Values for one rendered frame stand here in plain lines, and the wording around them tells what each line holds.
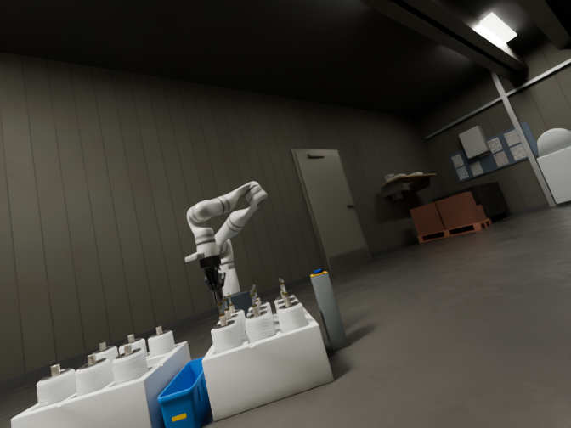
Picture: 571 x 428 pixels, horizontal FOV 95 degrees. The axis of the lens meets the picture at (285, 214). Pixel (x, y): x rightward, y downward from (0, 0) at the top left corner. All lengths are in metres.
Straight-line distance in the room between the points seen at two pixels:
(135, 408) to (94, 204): 2.63
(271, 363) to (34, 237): 2.82
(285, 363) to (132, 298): 2.49
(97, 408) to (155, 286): 2.26
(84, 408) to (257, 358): 0.52
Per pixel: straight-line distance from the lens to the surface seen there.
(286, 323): 0.97
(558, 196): 6.90
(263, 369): 0.97
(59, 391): 1.22
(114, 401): 1.09
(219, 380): 0.99
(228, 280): 1.47
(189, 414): 1.02
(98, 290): 3.27
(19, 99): 4.01
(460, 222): 5.72
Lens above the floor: 0.42
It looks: 9 degrees up
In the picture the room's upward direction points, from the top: 15 degrees counter-clockwise
